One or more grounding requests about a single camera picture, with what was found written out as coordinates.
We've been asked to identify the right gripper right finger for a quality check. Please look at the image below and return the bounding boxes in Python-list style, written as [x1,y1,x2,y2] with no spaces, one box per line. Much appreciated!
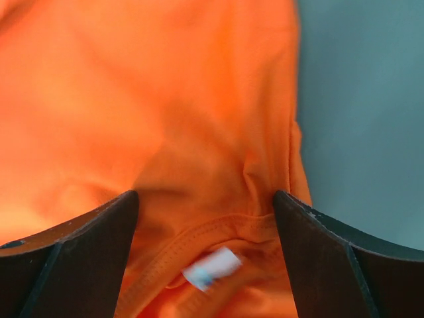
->
[273,191,423,318]

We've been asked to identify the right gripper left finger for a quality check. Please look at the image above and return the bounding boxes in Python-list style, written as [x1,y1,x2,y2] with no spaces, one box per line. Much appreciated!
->
[1,191,138,318]

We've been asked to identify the orange t shirt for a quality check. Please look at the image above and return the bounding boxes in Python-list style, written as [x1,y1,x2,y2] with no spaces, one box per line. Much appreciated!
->
[1,1,310,317]

